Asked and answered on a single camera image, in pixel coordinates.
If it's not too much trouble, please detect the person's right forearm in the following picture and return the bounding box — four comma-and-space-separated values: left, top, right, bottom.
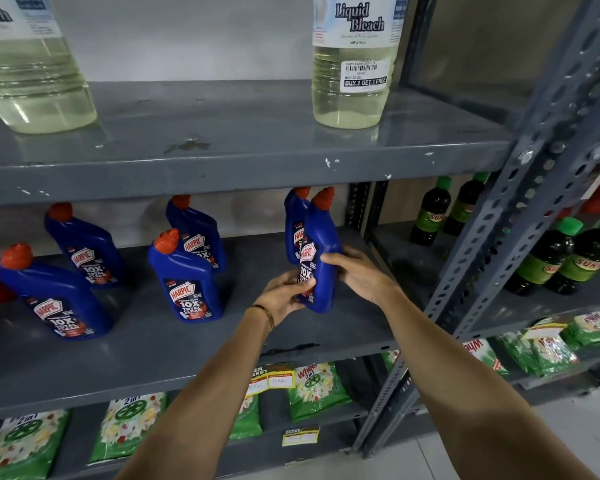
372, 285, 600, 480

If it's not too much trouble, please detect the dark green-capped bottle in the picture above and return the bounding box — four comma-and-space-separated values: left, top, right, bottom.
409, 176, 453, 247
546, 216, 600, 296
505, 217, 584, 297
442, 172, 491, 237

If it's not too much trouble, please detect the grey metal shelf rack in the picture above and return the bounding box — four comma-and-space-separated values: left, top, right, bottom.
352, 0, 600, 459
0, 80, 519, 480

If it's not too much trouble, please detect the clear bleach bottle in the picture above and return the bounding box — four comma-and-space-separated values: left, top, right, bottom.
311, 0, 410, 130
0, 0, 99, 135

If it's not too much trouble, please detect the yellow price tag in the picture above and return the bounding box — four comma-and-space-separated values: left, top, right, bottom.
281, 426, 321, 448
246, 367, 271, 398
267, 364, 296, 391

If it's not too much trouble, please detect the person's left hand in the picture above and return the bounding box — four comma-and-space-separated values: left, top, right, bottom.
252, 270, 317, 328

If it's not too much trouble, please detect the person's left forearm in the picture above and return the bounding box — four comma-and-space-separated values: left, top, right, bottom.
114, 307, 282, 480

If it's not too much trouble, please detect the row of green detergent packets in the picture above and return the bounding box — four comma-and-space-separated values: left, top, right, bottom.
0, 307, 600, 480

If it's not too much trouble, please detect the person's right hand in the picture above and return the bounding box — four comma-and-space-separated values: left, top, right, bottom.
320, 246, 399, 308

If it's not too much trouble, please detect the blue toilet cleaner bottle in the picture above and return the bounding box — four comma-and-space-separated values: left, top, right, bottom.
296, 187, 344, 314

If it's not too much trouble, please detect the gold bracelet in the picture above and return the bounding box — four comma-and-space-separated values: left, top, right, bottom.
246, 305, 276, 331

